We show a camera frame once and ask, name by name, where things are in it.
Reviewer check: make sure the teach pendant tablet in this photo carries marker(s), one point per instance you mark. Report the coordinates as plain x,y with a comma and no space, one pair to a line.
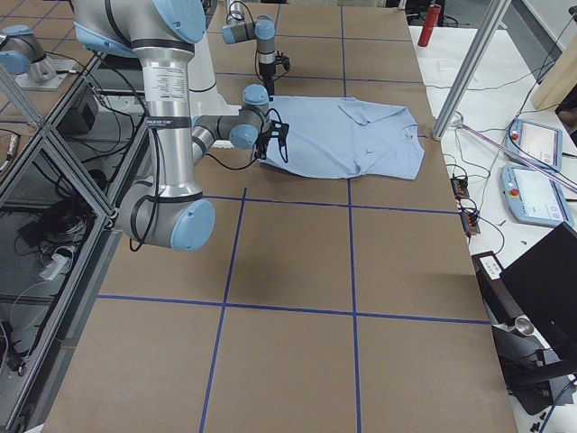
538,143
532,198

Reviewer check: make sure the red cylinder bottle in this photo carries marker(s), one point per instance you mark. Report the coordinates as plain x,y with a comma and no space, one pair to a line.
430,22

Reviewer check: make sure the metal stick with white hook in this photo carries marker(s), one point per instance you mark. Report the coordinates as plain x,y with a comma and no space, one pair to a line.
517,157

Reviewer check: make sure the wooden board leaning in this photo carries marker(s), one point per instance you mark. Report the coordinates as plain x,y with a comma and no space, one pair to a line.
559,80

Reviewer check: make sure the near teach pendant tablet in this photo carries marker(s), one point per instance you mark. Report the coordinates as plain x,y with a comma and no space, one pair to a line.
532,198

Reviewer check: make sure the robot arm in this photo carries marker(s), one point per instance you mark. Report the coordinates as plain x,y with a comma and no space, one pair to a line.
168,208
241,26

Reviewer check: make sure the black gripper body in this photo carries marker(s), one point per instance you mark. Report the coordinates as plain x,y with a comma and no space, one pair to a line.
261,144
269,78

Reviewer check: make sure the light blue t-shirt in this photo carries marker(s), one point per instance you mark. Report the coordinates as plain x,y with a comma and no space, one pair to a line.
344,137

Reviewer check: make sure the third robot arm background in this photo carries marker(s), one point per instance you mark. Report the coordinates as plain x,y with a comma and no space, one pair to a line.
23,57

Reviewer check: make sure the aluminium frame post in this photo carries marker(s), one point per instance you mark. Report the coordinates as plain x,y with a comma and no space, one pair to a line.
480,43

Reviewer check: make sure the small orange electronics board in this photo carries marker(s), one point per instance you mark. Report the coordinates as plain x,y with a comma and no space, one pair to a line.
460,187

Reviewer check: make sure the far teach pendant tablet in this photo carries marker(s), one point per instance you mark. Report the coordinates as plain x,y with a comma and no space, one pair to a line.
538,143

